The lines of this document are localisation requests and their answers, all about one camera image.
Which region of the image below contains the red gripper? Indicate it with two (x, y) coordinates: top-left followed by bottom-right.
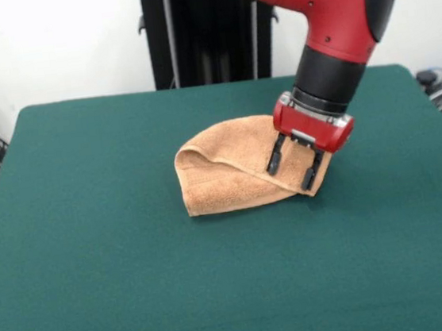
(258, 93), (363, 196)

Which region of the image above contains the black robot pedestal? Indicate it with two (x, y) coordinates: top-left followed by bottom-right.
(133, 0), (286, 94)

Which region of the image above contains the tan terry towel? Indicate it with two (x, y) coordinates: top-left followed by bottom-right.
(169, 107), (337, 220)

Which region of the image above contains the black round pedestal foot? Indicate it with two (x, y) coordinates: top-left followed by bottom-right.
(415, 68), (440, 87)

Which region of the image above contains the dark green table cloth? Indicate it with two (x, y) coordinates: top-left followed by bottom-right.
(0, 57), (442, 331)

